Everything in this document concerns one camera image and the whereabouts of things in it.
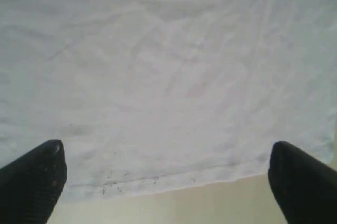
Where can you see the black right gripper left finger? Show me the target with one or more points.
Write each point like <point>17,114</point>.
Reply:
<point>32,184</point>

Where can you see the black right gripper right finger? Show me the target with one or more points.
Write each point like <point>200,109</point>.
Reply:
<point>303,187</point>

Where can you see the white t-shirt red lettering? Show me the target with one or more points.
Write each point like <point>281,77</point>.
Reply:
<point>157,95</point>

